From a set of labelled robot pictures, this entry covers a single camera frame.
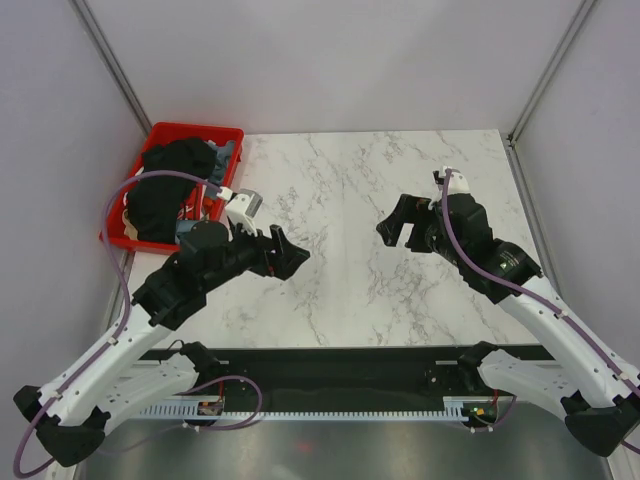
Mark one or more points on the red coca-cola t-shirt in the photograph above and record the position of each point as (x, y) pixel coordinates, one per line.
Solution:
(197, 206)

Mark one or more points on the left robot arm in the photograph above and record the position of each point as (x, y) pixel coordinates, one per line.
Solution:
(72, 415)

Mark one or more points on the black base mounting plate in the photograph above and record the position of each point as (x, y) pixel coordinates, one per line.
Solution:
(343, 379)

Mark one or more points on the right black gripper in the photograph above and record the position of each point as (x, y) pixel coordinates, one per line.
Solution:
(409, 208)

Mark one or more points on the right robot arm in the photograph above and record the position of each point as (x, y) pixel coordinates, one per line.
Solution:
(595, 394)

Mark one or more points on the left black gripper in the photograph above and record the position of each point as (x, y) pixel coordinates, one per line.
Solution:
(282, 264)

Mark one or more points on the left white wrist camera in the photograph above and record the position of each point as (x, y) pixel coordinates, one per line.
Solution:
(241, 208)

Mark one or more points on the red plastic bin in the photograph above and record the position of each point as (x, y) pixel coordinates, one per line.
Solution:
(177, 173)

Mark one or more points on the grey-blue t-shirt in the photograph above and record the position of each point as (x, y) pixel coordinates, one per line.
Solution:
(223, 154)

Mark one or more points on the right aluminium frame post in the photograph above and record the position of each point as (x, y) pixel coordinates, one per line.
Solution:
(569, 37)

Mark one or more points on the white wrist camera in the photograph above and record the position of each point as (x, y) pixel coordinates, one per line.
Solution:
(451, 179)
(241, 208)

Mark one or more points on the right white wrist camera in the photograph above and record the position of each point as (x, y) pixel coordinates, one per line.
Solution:
(451, 179)

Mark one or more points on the beige garment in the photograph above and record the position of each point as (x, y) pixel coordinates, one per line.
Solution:
(130, 231)

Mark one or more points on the left aluminium frame post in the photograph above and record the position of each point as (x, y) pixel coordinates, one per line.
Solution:
(102, 45)

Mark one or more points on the aluminium frame post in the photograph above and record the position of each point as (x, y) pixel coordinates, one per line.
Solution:
(102, 45)
(569, 37)

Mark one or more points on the white slotted cable duct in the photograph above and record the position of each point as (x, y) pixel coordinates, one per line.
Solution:
(452, 409)

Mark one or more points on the black t-shirt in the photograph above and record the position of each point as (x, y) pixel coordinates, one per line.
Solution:
(153, 203)

